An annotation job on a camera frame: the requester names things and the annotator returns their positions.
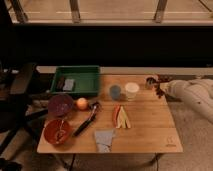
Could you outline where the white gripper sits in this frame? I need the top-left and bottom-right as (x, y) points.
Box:
(160, 80), (187, 99)

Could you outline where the dark red grape bunch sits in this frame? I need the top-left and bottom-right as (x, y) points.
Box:
(145, 76), (172, 98)

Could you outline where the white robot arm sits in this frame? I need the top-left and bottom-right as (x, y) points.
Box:
(160, 79), (213, 124)

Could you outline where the small metal cup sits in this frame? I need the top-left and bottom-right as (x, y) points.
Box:
(145, 77), (156, 90)

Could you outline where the white paper cup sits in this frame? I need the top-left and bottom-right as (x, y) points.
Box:
(124, 82), (140, 101)

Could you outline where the grey folded cloth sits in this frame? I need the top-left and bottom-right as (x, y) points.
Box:
(94, 129), (115, 153)

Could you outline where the orange round fruit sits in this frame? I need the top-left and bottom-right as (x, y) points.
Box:
(76, 98), (88, 110)

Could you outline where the green plastic tray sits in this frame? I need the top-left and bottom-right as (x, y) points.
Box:
(50, 65), (100, 96)

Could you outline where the grey sponge in tray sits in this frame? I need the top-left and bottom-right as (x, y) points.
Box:
(62, 79), (75, 91)

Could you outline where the dark block in tray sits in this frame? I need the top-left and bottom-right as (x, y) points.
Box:
(56, 76), (65, 91)

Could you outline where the metal spoon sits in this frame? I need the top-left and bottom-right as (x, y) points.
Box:
(57, 116), (67, 141)

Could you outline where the orange red bowl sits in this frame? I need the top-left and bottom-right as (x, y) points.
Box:
(44, 119), (72, 145)

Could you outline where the black office chair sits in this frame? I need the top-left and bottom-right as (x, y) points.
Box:
(0, 63), (47, 171)

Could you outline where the black handled peeler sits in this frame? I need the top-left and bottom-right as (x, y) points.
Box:
(73, 102), (100, 137)

